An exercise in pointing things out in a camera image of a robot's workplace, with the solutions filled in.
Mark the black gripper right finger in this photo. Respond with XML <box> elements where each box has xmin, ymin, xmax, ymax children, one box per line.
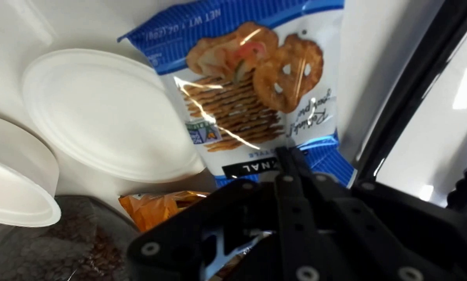
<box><xmin>291</xmin><ymin>149</ymin><xmax>467</xmax><ymax>281</ymax></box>

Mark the dark brown container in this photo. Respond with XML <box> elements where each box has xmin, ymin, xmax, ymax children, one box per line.
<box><xmin>0</xmin><ymin>195</ymin><xmax>137</xmax><ymax>281</ymax></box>

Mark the orange snack bag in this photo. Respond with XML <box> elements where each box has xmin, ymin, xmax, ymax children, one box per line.
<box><xmin>118</xmin><ymin>190</ymin><xmax>207</xmax><ymax>231</ymax></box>

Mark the small white plate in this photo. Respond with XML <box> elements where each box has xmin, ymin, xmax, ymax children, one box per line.
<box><xmin>21</xmin><ymin>48</ymin><xmax>202</xmax><ymax>182</ymax></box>

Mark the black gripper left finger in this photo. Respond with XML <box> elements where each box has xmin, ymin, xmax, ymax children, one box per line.
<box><xmin>126</xmin><ymin>148</ymin><xmax>316</xmax><ymax>281</ymax></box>

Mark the blue pretzel snack packet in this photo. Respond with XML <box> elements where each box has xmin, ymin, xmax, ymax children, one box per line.
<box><xmin>123</xmin><ymin>0</ymin><xmax>356</xmax><ymax>185</ymax></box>

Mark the white bowl with snacks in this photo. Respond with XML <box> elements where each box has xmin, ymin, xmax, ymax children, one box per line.
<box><xmin>0</xmin><ymin>118</ymin><xmax>60</xmax><ymax>227</ymax></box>

